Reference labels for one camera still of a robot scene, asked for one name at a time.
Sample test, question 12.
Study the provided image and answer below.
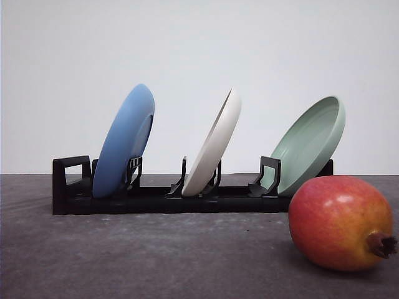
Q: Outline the green plate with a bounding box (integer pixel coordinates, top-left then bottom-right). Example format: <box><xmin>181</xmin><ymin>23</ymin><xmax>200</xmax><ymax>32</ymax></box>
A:
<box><xmin>262</xmin><ymin>97</ymin><xmax>345</xmax><ymax>196</ymax></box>

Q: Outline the red yellow pomegranate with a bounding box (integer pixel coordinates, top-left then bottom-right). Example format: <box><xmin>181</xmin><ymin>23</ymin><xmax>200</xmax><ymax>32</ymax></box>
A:
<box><xmin>289</xmin><ymin>176</ymin><xmax>398</xmax><ymax>272</ymax></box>

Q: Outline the blue plate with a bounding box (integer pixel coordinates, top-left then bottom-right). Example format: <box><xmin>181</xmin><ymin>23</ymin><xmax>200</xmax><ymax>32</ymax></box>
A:
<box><xmin>93</xmin><ymin>84</ymin><xmax>155</xmax><ymax>199</ymax></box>

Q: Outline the white plate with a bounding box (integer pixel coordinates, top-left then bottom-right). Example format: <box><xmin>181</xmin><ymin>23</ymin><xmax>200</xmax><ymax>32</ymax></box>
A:
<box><xmin>181</xmin><ymin>89</ymin><xmax>242</xmax><ymax>197</ymax></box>

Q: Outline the black dish rack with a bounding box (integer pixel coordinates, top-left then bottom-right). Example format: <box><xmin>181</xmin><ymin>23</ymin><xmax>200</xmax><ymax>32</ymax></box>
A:
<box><xmin>52</xmin><ymin>156</ymin><xmax>334</xmax><ymax>216</ymax></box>

